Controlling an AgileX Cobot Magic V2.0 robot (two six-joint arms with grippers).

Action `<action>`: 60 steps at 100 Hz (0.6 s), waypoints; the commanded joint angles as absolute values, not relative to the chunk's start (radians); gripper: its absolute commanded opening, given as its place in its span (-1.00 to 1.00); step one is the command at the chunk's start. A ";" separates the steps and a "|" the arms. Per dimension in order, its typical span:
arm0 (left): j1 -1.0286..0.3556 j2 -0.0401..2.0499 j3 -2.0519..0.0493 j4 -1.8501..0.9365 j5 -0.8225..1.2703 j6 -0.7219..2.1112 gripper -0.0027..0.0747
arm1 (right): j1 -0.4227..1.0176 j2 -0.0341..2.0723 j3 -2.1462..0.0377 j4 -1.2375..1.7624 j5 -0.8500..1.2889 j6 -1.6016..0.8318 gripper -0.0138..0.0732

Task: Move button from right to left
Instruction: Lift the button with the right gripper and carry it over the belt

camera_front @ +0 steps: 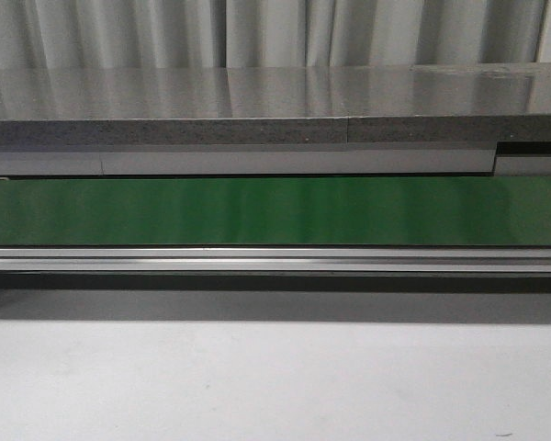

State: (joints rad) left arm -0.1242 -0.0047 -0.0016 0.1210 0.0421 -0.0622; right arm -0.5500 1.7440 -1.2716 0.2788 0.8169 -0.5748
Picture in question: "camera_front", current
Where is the rear aluminium conveyor rail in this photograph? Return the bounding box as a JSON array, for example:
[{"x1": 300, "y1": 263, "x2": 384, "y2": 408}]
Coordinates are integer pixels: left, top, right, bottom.
[{"x1": 0, "y1": 141, "x2": 551, "y2": 177}]

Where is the white pleated curtain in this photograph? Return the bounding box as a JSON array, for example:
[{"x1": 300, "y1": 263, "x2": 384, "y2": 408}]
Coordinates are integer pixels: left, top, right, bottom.
[{"x1": 0, "y1": 1, "x2": 551, "y2": 69}]

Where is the aluminium conveyor rail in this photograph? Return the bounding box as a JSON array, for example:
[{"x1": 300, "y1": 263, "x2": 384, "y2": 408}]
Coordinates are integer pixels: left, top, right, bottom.
[
  {"x1": 0, "y1": 247, "x2": 551, "y2": 275},
  {"x1": 0, "y1": 141, "x2": 551, "y2": 177}
]

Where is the front aluminium conveyor rail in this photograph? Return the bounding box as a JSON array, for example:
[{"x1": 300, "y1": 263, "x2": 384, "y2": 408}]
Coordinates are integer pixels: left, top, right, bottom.
[{"x1": 0, "y1": 247, "x2": 551, "y2": 275}]

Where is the grey stone slab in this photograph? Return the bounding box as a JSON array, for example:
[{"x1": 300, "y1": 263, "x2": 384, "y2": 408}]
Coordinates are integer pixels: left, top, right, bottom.
[{"x1": 0, "y1": 63, "x2": 551, "y2": 145}]

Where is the green conveyor belt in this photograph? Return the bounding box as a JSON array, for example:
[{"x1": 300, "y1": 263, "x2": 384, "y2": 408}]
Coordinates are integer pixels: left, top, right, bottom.
[{"x1": 0, "y1": 176, "x2": 551, "y2": 247}]

